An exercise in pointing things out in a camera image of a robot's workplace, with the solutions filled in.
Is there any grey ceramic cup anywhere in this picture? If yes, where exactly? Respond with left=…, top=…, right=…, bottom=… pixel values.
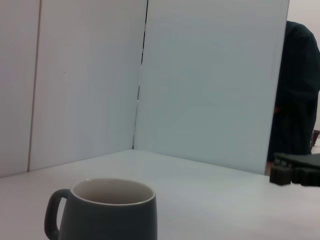
left=44, top=177, right=158, bottom=240

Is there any dark brown background object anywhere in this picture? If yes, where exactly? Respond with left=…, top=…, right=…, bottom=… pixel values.
left=310, top=129, right=320, bottom=148

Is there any person in dark clothing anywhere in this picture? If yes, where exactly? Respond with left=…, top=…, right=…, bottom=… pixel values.
left=266, top=20, right=320, bottom=170

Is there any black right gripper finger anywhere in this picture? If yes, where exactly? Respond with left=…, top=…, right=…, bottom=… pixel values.
left=269, top=159, right=293, bottom=186
left=291, top=166, right=320, bottom=188

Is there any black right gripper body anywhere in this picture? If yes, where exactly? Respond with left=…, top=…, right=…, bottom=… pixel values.
left=273, top=152, right=320, bottom=170

